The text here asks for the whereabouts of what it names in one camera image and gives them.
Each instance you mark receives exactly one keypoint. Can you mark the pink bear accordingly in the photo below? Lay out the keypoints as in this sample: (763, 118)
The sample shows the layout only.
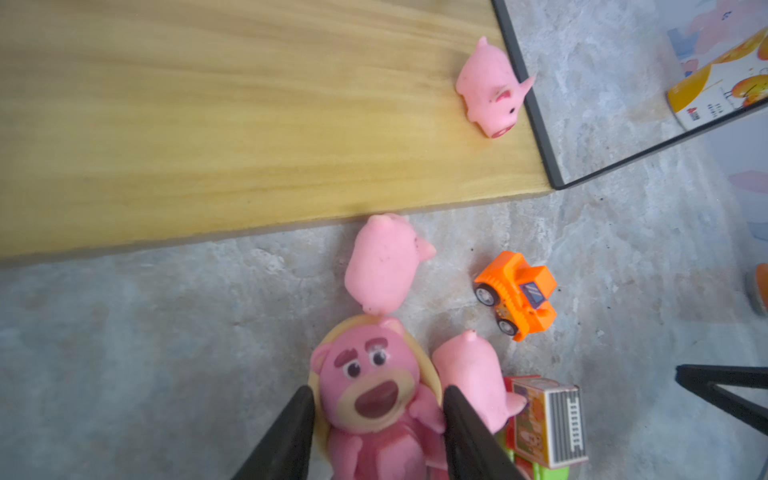
(378, 402)

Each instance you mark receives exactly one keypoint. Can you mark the pink pig near shelf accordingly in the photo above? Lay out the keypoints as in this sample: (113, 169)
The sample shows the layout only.
(386, 255)

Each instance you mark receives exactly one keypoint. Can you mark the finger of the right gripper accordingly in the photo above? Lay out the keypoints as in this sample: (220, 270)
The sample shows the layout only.
(708, 383)

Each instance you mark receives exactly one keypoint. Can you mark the orange toy bulldozer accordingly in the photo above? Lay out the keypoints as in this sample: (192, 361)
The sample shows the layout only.
(518, 293)

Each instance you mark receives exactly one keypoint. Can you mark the green truck with box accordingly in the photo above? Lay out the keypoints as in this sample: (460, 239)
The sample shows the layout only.
(548, 437)

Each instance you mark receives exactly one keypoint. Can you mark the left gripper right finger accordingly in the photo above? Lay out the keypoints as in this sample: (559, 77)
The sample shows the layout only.
(472, 452)

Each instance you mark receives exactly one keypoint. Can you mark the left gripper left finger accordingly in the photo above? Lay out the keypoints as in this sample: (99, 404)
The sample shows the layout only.
(284, 451)

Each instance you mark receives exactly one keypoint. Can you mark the pink pig in pile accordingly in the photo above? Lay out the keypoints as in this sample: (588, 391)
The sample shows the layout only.
(470, 363)

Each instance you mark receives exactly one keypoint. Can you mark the orange soda can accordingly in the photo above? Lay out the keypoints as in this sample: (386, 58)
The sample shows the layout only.
(756, 284)

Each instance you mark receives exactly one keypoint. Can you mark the pink pig on shelf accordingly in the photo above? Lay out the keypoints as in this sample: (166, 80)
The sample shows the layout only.
(489, 87)

